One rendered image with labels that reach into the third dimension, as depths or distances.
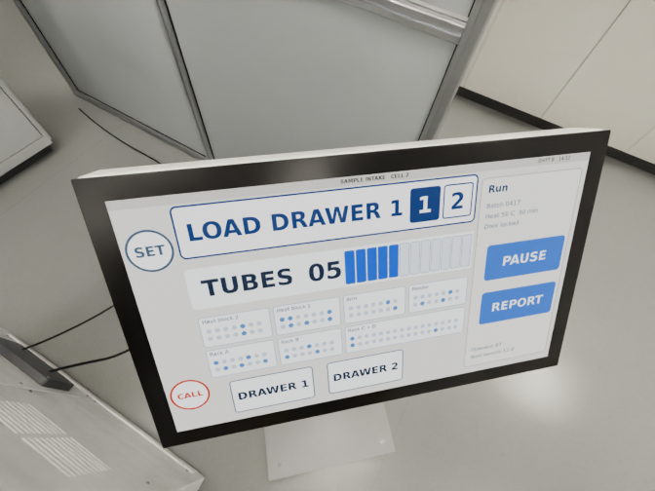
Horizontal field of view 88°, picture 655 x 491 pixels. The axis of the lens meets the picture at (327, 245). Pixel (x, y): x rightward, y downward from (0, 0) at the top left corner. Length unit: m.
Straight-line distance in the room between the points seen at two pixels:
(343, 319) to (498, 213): 0.20
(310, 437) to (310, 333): 1.03
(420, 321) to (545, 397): 1.35
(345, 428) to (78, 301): 1.21
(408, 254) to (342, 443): 1.10
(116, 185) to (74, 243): 1.60
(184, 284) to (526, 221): 0.37
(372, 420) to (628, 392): 1.09
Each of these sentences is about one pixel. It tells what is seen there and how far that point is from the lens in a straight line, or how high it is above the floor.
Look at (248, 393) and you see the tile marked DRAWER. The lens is 0.43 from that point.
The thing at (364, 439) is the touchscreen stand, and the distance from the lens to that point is 1.41.
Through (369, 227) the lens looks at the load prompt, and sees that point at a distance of 0.34.
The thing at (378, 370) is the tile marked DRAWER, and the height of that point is 1.00.
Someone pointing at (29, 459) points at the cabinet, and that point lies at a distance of 0.86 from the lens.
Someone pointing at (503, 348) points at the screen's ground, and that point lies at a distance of 0.51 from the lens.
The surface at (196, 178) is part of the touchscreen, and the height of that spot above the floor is 1.19.
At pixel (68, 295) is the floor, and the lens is 1.81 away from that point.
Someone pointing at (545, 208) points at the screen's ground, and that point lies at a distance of 0.45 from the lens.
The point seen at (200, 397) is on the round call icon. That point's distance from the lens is 0.43.
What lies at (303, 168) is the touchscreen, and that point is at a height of 1.19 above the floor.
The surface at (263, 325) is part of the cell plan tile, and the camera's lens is 0.37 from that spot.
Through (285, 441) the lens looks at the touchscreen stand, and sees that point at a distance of 1.39.
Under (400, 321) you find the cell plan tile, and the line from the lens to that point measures 0.41.
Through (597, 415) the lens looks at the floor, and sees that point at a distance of 1.85.
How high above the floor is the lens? 1.43
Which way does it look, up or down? 61 degrees down
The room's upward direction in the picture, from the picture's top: 8 degrees clockwise
